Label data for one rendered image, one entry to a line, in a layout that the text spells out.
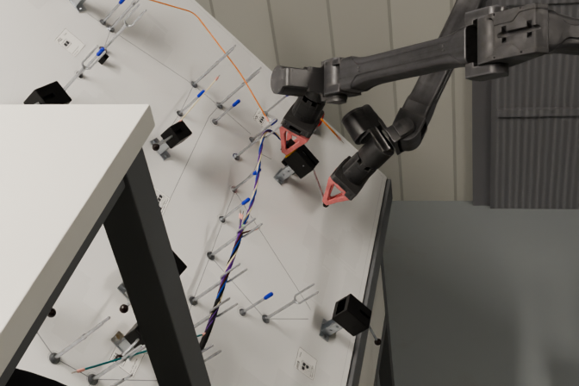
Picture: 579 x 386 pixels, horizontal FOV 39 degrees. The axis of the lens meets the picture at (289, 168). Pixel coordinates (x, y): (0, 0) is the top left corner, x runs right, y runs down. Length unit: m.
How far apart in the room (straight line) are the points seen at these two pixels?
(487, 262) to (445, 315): 0.32
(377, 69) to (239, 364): 0.58
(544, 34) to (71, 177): 0.87
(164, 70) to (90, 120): 1.14
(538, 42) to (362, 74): 0.38
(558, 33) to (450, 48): 0.18
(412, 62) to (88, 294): 0.66
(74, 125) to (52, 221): 0.11
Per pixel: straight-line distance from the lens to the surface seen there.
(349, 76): 1.54
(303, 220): 1.79
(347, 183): 1.72
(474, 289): 3.07
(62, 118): 0.64
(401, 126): 1.67
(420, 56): 1.42
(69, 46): 1.63
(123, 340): 1.32
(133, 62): 1.71
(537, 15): 1.28
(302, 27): 3.08
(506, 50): 1.30
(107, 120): 0.62
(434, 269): 3.15
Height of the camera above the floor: 2.15
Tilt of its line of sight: 35 degrees down
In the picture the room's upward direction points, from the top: 9 degrees counter-clockwise
